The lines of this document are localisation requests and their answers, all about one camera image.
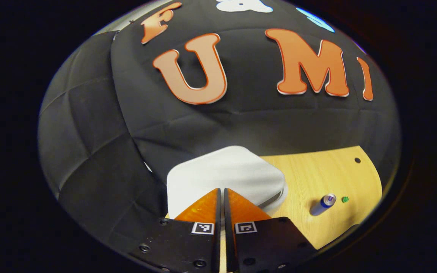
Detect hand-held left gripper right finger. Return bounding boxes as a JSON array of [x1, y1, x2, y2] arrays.
[[223, 188, 318, 273]]

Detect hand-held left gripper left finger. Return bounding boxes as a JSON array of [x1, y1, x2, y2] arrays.
[[129, 188, 222, 273]]

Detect blue pop can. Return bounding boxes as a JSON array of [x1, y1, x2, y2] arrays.
[[310, 194, 337, 217]]

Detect white desktop garbage bin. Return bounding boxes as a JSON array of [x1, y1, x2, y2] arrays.
[[167, 146, 289, 220]]

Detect black backdrop cloth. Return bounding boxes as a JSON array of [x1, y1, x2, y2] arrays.
[[38, 0, 401, 247]]

